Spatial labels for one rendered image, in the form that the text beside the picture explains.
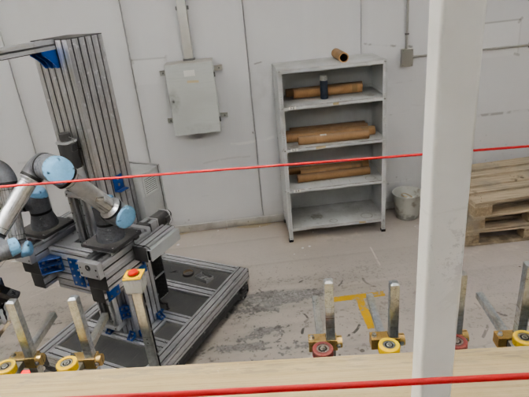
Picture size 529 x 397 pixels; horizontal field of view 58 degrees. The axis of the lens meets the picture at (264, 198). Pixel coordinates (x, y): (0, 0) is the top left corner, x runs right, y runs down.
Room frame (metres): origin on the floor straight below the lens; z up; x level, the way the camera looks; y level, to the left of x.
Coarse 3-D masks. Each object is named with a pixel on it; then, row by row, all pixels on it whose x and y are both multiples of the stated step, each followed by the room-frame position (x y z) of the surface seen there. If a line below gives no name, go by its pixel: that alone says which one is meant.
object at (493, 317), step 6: (480, 294) 1.79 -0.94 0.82; (480, 300) 1.75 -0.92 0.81; (486, 300) 1.74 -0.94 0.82; (486, 306) 1.70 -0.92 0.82; (492, 306) 1.69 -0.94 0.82; (486, 312) 1.68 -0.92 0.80; (492, 312) 1.66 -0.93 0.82; (492, 318) 1.63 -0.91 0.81; (498, 318) 1.61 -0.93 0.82; (498, 324) 1.58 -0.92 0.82; (504, 324) 1.58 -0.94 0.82; (498, 330) 1.56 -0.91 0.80; (510, 342) 1.47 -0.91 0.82
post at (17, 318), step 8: (8, 304) 1.60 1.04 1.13; (16, 304) 1.61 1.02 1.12; (8, 312) 1.60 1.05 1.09; (16, 312) 1.60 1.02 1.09; (16, 320) 1.60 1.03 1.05; (24, 320) 1.63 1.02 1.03; (16, 328) 1.60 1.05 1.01; (24, 328) 1.61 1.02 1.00; (24, 336) 1.60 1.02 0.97; (24, 344) 1.60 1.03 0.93; (32, 344) 1.63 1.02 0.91; (24, 352) 1.60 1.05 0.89; (32, 352) 1.61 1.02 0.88; (32, 368) 1.60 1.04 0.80; (40, 368) 1.62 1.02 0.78
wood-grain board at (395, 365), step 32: (480, 352) 1.34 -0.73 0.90; (512, 352) 1.33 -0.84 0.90; (0, 384) 1.41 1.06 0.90; (32, 384) 1.40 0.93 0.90; (64, 384) 1.38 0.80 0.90; (96, 384) 1.37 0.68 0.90; (128, 384) 1.35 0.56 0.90; (160, 384) 1.34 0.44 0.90; (192, 384) 1.32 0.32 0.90; (224, 384) 1.31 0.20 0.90; (256, 384) 1.29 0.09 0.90; (288, 384) 1.28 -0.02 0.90; (480, 384) 1.20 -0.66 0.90; (512, 384) 1.18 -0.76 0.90
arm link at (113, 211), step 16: (48, 160) 1.96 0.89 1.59; (64, 160) 1.97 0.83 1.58; (48, 176) 1.92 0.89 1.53; (64, 176) 1.95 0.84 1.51; (80, 176) 2.05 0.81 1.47; (80, 192) 2.03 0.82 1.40; (96, 192) 2.08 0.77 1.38; (96, 208) 2.09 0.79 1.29; (112, 208) 2.12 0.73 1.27; (128, 208) 2.15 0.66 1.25; (128, 224) 2.15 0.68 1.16
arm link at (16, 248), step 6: (0, 240) 1.80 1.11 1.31; (6, 240) 1.79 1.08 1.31; (12, 240) 1.80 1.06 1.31; (0, 246) 1.76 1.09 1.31; (6, 246) 1.77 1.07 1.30; (12, 246) 1.78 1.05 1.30; (18, 246) 1.79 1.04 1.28; (0, 252) 1.74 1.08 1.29; (6, 252) 1.75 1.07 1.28; (12, 252) 1.77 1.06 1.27; (18, 252) 1.79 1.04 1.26; (0, 258) 1.73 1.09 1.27; (6, 258) 1.75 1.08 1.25
